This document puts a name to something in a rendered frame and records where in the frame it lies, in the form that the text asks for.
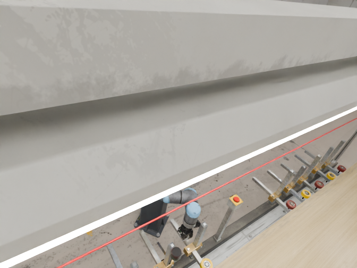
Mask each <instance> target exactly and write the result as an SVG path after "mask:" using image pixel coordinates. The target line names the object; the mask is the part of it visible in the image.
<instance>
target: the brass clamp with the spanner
mask: <svg viewBox="0 0 357 268"><path fill-rule="evenodd" d="M171 266H174V261H173V260H172V261H171V263H170V264H169V265H168V266H166V265H165V263H164V261H161V262H160V263H158V264H157V265H155V266H154V267H153V268H156V267H159V268H171Z"/></svg>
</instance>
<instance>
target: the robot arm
mask: <svg viewBox="0 0 357 268"><path fill-rule="evenodd" d="M195 198H197V192H196V191H195V190H194V189H193V188H186V189H185V190H178V191H176V192H174V193H171V194H169V195H167V196H165V197H163V202H164V203H171V204H185V203H187V202H189V201H191V200H193V199H195ZM200 212H201V208H200V205H199V204H198V200H195V201H193V202H191V203H189V204H187V205H185V214H184V218H183V224H181V227H179V228H178V232H179V233H180V237H181V238H182V239H183V240H182V241H185V240H188V239H190V238H192V236H193V230H192V228H197V227H199V226H200V224H201V223H200V221H199V220H198V217H199V215H200Z"/></svg>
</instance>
